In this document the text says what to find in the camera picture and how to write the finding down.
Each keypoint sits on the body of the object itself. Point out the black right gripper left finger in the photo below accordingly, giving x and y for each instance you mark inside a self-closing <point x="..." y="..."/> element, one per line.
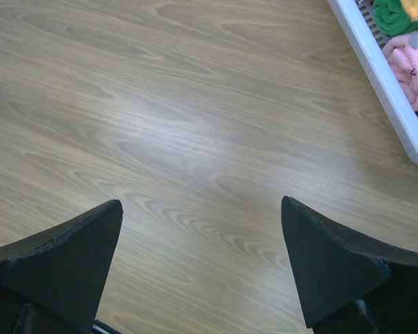
<point x="52" y="281"/>

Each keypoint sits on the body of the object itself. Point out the yellow orange rolled towel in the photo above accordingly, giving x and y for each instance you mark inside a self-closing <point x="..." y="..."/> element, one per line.
<point x="411" y="8"/>

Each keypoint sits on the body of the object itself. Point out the green rolled towel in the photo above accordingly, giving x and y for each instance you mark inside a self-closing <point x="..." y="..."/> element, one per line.
<point x="392" y="19"/>

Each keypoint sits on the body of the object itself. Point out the pink rolled towel in basket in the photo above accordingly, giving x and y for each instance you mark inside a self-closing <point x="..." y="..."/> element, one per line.
<point x="401" y="53"/>

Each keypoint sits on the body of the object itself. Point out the white plastic basket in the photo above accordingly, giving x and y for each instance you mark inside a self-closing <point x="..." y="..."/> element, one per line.
<point x="359" y="25"/>

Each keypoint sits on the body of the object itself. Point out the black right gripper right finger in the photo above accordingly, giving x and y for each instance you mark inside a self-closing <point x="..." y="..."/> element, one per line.
<point x="348" y="282"/>

